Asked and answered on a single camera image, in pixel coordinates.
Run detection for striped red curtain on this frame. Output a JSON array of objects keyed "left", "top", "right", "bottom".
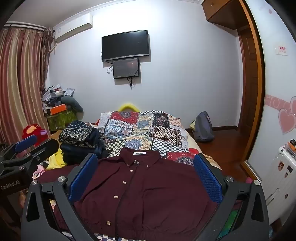
[{"left": 0, "top": 22, "right": 55, "bottom": 145}]

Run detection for dark patterned folded cloth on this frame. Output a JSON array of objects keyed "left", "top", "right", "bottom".
[{"left": 58, "top": 120, "right": 100, "bottom": 149}]

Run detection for grey backpack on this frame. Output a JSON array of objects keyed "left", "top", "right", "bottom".
[{"left": 193, "top": 111, "right": 215, "bottom": 142}]

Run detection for brown wooden door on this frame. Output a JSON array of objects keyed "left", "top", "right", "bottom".
[{"left": 238, "top": 0, "right": 265, "bottom": 181}]

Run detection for patchwork printed blanket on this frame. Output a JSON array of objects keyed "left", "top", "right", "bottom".
[{"left": 94, "top": 111, "right": 205, "bottom": 241}]

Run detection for yellow ring cushion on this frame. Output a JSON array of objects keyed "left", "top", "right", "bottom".
[{"left": 119, "top": 103, "right": 139, "bottom": 113}]

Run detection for yellow cloth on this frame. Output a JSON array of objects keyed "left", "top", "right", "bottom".
[{"left": 45, "top": 148, "right": 68, "bottom": 171}]

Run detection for wall-mounted black television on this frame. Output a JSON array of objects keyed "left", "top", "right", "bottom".
[{"left": 101, "top": 30, "right": 150, "bottom": 62}]

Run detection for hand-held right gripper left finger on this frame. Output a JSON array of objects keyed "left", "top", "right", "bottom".
[{"left": 21, "top": 153, "right": 99, "bottom": 241}]

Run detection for maroon button shirt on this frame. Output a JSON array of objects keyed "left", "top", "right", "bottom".
[{"left": 53, "top": 146, "right": 222, "bottom": 239}]

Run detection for pile of household clutter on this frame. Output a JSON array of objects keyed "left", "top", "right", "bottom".
[{"left": 42, "top": 85, "right": 75, "bottom": 110}]

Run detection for pink heart wall sticker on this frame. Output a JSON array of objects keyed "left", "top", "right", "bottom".
[{"left": 265, "top": 94, "right": 296, "bottom": 135}]

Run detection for pink cloth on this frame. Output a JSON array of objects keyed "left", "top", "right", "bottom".
[{"left": 32, "top": 165, "right": 47, "bottom": 180}]

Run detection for white red wall sign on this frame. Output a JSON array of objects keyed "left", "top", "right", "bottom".
[{"left": 275, "top": 44, "right": 289, "bottom": 56}]

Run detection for green colourful cloth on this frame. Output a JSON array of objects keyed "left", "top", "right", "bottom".
[{"left": 217, "top": 207, "right": 241, "bottom": 240}]

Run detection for navy folded clothes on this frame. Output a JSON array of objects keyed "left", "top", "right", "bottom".
[{"left": 61, "top": 130, "right": 112, "bottom": 163}]

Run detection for orange box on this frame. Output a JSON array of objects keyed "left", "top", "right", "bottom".
[{"left": 49, "top": 104, "right": 68, "bottom": 115}]

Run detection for wooden overhead cabinet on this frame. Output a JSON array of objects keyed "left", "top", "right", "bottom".
[{"left": 201, "top": 0, "right": 244, "bottom": 30}]

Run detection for white air conditioner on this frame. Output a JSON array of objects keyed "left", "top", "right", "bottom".
[{"left": 54, "top": 13, "right": 93, "bottom": 43}]

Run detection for red plush toy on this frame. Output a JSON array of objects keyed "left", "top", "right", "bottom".
[{"left": 22, "top": 124, "right": 50, "bottom": 146}]

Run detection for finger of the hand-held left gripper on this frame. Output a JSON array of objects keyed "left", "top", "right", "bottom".
[
  {"left": 0, "top": 135, "right": 38, "bottom": 160},
  {"left": 22, "top": 138, "right": 60, "bottom": 169}
]

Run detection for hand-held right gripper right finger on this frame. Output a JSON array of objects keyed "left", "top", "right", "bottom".
[{"left": 193, "top": 153, "right": 270, "bottom": 241}]

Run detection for small black monitor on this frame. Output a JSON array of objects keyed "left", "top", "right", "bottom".
[{"left": 113, "top": 58, "right": 140, "bottom": 80}]

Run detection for green patterned bag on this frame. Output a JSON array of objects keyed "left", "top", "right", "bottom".
[{"left": 47, "top": 111, "right": 79, "bottom": 131}]

